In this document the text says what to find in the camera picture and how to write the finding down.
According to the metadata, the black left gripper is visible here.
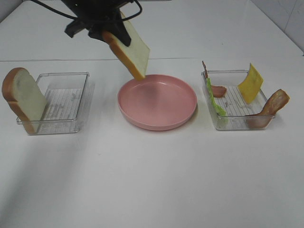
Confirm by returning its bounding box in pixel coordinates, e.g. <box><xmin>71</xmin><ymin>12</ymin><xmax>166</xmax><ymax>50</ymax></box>
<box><xmin>63</xmin><ymin>0</ymin><xmax>131</xmax><ymax>46</ymax></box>

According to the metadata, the white bread slice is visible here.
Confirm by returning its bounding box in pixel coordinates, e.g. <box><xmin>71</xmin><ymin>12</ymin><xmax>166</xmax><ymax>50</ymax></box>
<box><xmin>102</xmin><ymin>20</ymin><xmax>150</xmax><ymax>80</ymax></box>

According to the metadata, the curled bacon strip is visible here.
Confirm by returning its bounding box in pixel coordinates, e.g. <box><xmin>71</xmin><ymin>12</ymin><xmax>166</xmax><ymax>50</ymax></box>
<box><xmin>202</xmin><ymin>61</ymin><xmax>227</xmax><ymax>98</ymax></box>

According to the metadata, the green lettuce leaf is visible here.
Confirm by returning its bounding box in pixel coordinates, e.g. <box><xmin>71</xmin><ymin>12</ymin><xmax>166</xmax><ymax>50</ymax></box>
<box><xmin>206</xmin><ymin>78</ymin><xmax>228</xmax><ymax>125</ymax></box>

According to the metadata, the yellow cheese slice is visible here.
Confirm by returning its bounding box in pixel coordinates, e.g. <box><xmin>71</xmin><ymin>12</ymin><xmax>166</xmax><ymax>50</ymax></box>
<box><xmin>238</xmin><ymin>63</ymin><xmax>264</xmax><ymax>104</ymax></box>

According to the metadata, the long bacon strip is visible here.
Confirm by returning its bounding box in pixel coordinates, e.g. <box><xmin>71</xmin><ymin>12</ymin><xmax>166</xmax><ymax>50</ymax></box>
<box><xmin>246</xmin><ymin>89</ymin><xmax>290</xmax><ymax>129</ymax></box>

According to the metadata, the clear left bread tray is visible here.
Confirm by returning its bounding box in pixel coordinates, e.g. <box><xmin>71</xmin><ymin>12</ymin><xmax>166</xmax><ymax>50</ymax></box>
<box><xmin>16</xmin><ymin>72</ymin><xmax>94</xmax><ymax>135</ymax></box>

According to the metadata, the pink round plate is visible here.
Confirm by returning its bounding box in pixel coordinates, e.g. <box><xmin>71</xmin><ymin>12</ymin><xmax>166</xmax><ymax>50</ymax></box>
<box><xmin>117</xmin><ymin>74</ymin><xmax>197</xmax><ymax>131</ymax></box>

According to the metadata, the leaning bread slice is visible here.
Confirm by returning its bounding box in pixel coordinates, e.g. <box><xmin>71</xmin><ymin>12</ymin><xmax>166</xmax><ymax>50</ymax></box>
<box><xmin>1</xmin><ymin>67</ymin><xmax>47</xmax><ymax>134</ymax></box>

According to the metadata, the clear right ingredient tray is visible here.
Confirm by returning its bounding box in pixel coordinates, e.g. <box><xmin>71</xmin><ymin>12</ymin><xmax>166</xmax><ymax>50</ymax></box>
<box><xmin>201</xmin><ymin>70</ymin><xmax>267</xmax><ymax>131</ymax></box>

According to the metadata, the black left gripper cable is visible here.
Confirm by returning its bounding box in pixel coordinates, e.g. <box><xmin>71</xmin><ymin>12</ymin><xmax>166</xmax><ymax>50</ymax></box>
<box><xmin>30</xmin><ymin>0</ymin><xmax>143</xmax><ymax>24</ymax></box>

